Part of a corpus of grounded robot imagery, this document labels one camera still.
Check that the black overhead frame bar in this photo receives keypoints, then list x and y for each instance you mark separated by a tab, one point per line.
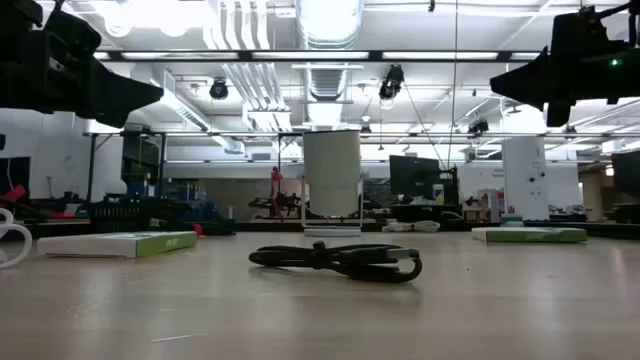
245	55

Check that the white pillar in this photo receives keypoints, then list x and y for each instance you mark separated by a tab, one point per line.
525	175

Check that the black shelf rack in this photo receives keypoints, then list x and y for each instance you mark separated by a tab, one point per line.
142	160

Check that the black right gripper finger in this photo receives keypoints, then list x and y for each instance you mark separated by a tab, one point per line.
530	92
530	72

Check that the black storage tray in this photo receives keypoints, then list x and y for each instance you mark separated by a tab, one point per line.
120	217

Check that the black aluminium table frame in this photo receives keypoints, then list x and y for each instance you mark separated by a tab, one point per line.
280	227

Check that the red stand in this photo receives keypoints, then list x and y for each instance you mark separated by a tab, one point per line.
275	180

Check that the dark wall screen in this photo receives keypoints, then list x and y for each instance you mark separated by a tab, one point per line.
15	175

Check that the black hanging rig camera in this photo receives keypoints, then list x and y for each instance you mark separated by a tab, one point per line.
392	80

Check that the black ceiling spotlight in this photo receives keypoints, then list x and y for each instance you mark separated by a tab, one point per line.
218	90
478	126

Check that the beige cabinet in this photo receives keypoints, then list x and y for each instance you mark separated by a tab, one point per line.
592	195

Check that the white and green box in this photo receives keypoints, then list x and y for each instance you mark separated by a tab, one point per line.
100	244
530	235

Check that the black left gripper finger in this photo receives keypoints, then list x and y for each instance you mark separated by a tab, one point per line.
125	86
127	106

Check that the red object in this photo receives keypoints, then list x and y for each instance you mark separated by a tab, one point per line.
12	194

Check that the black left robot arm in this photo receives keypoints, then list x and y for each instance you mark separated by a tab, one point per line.
9	75

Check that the dark monitor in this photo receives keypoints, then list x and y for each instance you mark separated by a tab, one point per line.
627	175

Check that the black computer monitor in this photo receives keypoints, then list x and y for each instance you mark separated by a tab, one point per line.
415	175

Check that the black background robot arm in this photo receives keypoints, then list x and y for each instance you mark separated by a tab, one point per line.
265	202

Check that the silver ventilation duct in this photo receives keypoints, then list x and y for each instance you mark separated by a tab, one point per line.
327	80

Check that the small pale green box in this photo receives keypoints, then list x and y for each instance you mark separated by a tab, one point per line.
511	221

